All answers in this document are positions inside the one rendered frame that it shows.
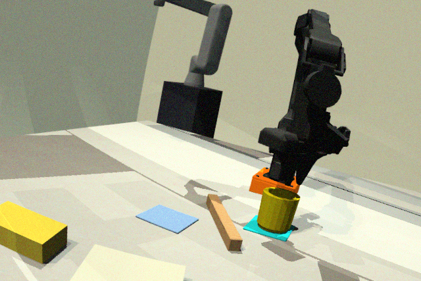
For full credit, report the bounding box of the yellow rectangular block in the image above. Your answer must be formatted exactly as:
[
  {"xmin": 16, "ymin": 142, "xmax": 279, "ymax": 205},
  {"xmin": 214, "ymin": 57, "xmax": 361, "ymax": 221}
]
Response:
[{"xmin": 0, "ymin": 201, "xmax": 68, "ymax": 264}]

